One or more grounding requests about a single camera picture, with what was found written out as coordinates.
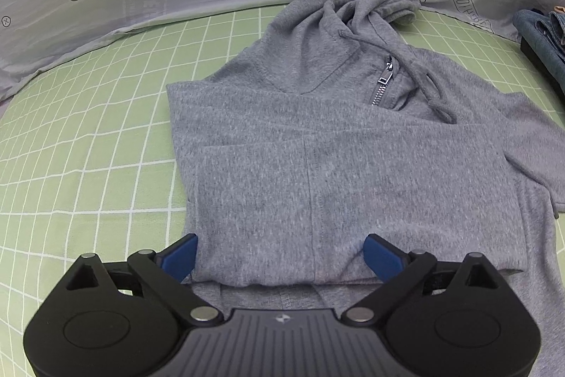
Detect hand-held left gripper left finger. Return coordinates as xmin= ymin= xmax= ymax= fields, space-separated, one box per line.
xmin=66 ymin=232 xmax=224 ymax=324

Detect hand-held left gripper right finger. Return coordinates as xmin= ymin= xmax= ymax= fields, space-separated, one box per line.
xmin=342 ymin=232 xmax=499 ymax=325

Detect grey zip hoodie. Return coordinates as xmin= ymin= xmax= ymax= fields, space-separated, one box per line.
xmin=165 ymin=0 xmax=565 ymax=377

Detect green checked bed sheet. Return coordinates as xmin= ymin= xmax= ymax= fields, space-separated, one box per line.
xmin=0 ymin=1 xmax=565 ymax=377

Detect folded blue jeans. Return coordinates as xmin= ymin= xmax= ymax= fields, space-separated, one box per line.
xmin=512 ymin=8 xmax=565 ymax=88

